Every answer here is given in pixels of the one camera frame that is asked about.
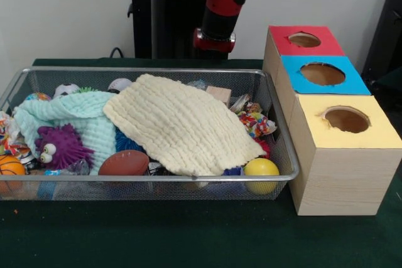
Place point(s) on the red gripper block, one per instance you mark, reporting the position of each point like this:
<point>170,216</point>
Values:
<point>213,45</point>

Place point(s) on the clear plastic bottle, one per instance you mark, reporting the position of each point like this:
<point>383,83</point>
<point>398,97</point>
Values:
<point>198,84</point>

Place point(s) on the clear mesh bin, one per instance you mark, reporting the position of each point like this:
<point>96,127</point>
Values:
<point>157,188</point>

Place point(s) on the wooden box with three holes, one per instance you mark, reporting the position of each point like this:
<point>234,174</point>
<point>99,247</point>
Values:
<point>345,180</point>

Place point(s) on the small wooden block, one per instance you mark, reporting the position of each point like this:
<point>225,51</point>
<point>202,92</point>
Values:
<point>219,93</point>

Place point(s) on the cream waffle cloth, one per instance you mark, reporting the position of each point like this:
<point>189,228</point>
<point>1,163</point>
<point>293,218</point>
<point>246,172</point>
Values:
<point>182,123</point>

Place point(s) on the white toy baseball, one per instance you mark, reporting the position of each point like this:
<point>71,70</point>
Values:
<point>119,84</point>

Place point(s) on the yellow ball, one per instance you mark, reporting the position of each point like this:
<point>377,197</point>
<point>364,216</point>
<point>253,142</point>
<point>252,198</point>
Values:
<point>261,172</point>

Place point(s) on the mint green waffle cloth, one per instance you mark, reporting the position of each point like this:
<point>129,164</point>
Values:
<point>88,108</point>

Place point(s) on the brown toy football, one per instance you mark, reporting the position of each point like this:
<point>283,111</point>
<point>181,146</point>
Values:
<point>124,163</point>

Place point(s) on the black and white soccer ball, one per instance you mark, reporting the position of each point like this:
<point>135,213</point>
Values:
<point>66,89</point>

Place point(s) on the black furniture piece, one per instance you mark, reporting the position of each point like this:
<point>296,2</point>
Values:
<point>386,45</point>

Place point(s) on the purple spiky monster toy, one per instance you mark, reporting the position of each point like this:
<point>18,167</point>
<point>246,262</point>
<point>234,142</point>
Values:
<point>64,146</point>

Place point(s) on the dark green table cloth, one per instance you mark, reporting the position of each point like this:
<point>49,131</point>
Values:
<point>157,236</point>

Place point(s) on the orange toy basketball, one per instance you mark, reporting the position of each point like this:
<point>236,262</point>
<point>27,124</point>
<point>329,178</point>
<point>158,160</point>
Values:
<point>11,168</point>

